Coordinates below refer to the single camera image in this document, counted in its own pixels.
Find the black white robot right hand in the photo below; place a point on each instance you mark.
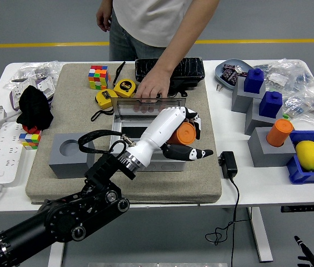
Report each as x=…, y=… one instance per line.
x=305, y=250

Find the person's left hand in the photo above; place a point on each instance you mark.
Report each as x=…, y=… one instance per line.
x=154, y=86

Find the person's right hand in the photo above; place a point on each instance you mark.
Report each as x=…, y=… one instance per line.
x=102, y=19

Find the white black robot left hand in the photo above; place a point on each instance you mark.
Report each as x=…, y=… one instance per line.
x=159, y=130

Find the orange cylinder battery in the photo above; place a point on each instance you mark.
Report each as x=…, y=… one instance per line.
x=279, y=133
x=186, y=133

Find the transparent hinged box lid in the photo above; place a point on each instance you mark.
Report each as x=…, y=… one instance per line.
x=114, y=108

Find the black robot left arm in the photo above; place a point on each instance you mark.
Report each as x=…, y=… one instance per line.
x=62, y=219

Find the person's right forearm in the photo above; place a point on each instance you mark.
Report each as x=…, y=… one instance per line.
x=105, y=2

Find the person's left forearm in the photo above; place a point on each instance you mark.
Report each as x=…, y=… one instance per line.
x=181, y=44

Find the large yellow tape measure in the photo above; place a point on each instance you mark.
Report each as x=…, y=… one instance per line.
x=124, y=88

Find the grey-brown table mat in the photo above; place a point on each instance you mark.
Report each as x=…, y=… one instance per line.
x=195, y=125

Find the black plastic housing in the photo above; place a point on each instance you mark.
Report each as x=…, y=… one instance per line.
x=190, y=69

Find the black table control panel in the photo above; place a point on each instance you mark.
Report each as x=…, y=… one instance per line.
x=304, y=208

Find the white table leg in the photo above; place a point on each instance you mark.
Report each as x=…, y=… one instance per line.
x=259, y=236
x=55, y=256

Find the small yellow tape measure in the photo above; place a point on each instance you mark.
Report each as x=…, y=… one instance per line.
x=105, y=98

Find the large colourful puzzle cube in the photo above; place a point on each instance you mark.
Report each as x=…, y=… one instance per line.
x=98, y=78

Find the small metal pins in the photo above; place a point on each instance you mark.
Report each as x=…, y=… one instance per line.
x=218, y=87

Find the blue-grey oval plate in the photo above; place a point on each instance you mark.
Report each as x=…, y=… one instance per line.
x=218, y=75

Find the blue plastic bin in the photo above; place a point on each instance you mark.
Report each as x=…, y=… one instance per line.
x=301, y=175

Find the dark snack packet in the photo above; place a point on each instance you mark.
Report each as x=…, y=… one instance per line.
x=229, y=66
x=229, y=75

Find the clear bags of small parts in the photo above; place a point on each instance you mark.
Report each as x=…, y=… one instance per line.
x=34, y=68

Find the grey holder block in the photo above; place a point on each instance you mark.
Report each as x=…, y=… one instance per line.
x=254, y=122
x=268, y=155
x=240, y=97
x=62, y=167

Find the yellow lemon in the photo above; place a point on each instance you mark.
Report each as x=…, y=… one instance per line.
x=308, y=154

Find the blue plastic block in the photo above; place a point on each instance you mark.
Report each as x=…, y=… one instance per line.
x=254, y=82
x=270, y=105

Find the clear bag of parts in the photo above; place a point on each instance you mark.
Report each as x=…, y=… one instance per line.
x=312, y=108
x=262, y=66
x=290, y=75

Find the black cloth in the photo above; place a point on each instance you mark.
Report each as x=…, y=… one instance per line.
x=31, y=105

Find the white purple module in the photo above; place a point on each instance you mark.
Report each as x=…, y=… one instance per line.
x=15, y=94

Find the small green piece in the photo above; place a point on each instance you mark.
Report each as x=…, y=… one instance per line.
x=286, y=116

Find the small colourful puzzle cube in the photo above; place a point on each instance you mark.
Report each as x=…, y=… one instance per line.
x=30, y=139

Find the white power strip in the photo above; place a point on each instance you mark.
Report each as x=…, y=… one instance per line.
x=4, y=155

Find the grey electrical enclosure box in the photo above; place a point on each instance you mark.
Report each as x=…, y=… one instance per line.
x=170, y=166

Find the white wall socket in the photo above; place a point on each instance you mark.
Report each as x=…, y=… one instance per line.
x=45, y=86

